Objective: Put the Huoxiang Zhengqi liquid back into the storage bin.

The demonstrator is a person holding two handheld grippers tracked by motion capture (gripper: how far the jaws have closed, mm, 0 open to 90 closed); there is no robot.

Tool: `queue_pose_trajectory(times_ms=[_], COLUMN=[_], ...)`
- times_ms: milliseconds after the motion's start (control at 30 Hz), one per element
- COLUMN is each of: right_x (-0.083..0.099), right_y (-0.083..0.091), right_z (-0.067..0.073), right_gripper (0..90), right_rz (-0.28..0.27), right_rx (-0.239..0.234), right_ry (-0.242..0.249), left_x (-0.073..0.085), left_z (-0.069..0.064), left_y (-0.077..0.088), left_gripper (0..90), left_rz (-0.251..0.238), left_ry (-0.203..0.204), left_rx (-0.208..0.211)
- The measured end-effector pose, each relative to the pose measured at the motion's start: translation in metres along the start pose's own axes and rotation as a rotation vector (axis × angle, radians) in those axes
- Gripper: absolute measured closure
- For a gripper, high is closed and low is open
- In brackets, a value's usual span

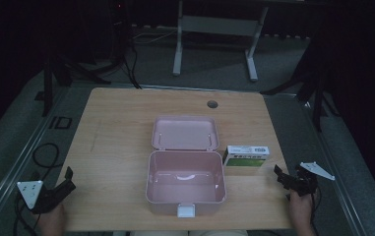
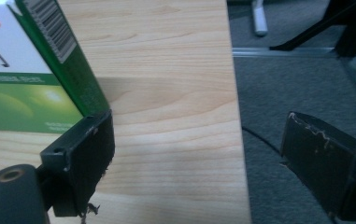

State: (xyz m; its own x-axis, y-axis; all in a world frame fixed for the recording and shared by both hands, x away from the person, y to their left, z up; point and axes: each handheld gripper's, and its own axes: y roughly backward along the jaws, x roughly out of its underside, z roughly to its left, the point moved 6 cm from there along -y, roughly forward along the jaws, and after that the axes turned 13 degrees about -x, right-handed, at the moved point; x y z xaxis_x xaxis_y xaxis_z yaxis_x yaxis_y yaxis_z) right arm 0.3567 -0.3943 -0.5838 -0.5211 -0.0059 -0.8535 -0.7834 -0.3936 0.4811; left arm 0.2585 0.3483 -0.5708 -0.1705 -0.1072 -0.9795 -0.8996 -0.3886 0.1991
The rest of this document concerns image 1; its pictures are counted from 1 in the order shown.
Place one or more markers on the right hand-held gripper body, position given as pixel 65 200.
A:
pixel 306 183

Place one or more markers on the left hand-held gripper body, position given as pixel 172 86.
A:
pixel 45 199

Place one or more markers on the person's left hand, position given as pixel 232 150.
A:
pixel 53 220

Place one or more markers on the person's right hand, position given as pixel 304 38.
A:
pixel 301 209

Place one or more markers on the white and green carton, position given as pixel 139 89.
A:
pixel 245 156

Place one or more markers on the black tripod stand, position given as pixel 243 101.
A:
pixel 60 75
pixel 313 88

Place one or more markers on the pink plastic box with lid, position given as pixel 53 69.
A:
pixel 185 170

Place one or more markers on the grey metal floor rail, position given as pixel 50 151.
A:
pixel 17 164
pixel 332 170

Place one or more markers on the white metal desk frame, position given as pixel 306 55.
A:
pixel 214 25

